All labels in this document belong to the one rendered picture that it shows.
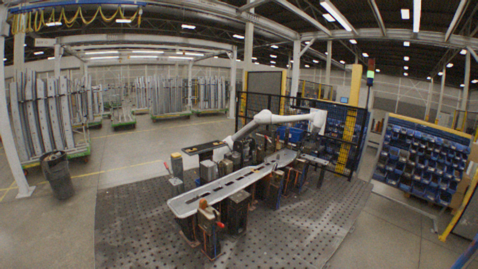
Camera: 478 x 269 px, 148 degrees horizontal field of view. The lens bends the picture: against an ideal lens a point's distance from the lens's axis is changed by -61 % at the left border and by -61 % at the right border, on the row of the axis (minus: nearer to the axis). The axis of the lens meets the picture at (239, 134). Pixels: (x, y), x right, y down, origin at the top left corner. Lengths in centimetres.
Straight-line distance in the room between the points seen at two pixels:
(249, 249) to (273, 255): 15
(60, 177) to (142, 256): 237
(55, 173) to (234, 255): 286
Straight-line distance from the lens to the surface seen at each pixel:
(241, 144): 141
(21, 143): 503
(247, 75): 432
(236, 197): 102
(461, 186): 426
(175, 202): 106
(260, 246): 120
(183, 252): 118
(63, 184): 337
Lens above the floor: 165
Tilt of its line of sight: 17 degrees down
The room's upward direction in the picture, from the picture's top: 3 degrees clockwise
